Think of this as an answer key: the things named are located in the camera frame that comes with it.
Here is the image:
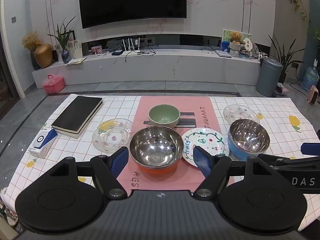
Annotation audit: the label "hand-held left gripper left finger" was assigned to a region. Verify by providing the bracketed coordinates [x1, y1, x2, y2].
[46, 146, 129, 199]

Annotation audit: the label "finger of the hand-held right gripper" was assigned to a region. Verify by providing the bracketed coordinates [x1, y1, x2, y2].
[257, 154, 320, 172]
[301, 142, 320, 155]

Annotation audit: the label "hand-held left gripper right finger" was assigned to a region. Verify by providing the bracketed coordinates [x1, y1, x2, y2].
[192, 145, 275, 198]

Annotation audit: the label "white painted plate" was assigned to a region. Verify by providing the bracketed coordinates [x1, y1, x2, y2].
[181, 128, 230, 167]

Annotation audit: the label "clear glass plate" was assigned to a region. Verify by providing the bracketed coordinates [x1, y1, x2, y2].
[223, 104, 260, 125]
[92, 118, 133, 153]

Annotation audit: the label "orange steel bowl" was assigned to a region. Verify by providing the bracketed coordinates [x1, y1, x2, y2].
[129, 126, 185, 176]

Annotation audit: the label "blue steel bowl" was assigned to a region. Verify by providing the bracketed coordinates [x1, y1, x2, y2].
[228, 119, 271, 160]

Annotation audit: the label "green ceramic bowl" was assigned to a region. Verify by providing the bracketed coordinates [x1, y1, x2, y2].
[149, 104, 180, 128]

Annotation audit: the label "checked lemon tablecloth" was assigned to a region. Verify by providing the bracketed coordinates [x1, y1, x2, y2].
[0, 94, 320, 232]

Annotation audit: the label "pink space heater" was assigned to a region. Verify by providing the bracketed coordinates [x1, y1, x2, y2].
[307, 85, 319, 105]

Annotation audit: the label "pink placemat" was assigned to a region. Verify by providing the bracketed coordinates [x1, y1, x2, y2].
[116, 96, 235, 197]

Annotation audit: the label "black notebook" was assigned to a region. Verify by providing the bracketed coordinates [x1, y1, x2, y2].
[51, 95, 104, 133]

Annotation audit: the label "patterned cloth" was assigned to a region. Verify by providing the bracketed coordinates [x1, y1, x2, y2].
[276, 82, 289, 96]

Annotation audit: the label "blue water bottle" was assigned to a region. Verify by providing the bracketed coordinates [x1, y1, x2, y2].
[301, 67, 320, 92]

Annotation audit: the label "blue and white box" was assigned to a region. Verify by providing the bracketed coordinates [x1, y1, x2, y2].
[27, 127, 58, 159]

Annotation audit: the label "grey trash bin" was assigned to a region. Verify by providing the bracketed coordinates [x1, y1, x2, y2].
[255, 57, 283, 97]

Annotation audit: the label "potted long-leaf plant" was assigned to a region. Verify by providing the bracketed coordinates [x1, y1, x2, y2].
[269, 34, 304, 84]

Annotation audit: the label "marble television console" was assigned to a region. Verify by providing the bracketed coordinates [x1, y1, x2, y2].
[32, 47, 262, 89]

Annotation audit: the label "pink carry basket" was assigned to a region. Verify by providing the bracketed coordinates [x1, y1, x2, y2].
[42, 74, 65, 94]

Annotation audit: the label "white router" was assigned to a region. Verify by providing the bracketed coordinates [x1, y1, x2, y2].
[122, 37, 157, 56]

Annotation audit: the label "loose papers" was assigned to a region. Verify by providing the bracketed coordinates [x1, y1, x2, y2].
[65, 57, 87, 66]

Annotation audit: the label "leafy green plant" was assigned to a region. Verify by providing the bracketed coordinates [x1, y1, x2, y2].
[307, 20, 320, 61]

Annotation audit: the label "grey wrapped pot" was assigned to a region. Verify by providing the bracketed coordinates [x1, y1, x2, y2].
[229, 42, 242, 57]

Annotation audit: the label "blue vase with green plant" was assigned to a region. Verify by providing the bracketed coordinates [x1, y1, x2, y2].
[47, 16, 77, 64]

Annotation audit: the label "drawing card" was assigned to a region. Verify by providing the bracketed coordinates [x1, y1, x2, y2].
[67, 39, 83, 58]

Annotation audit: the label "green painting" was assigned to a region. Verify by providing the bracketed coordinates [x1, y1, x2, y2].
[220, 29, 252, 53]

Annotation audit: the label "teddy bear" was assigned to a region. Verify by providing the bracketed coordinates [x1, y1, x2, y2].
[229, 31, 242, 46]

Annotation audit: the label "gold vase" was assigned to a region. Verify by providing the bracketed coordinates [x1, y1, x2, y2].
[34, 43, 53, 68]

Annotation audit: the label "dark vase with dried flowers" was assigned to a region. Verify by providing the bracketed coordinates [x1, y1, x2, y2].
[21, 31, 42, 71]

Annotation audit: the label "black television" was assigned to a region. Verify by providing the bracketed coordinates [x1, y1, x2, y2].
[78, 0, 187, 29]

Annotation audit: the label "black cables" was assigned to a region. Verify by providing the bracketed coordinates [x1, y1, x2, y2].
[124, 43, 157, 63]

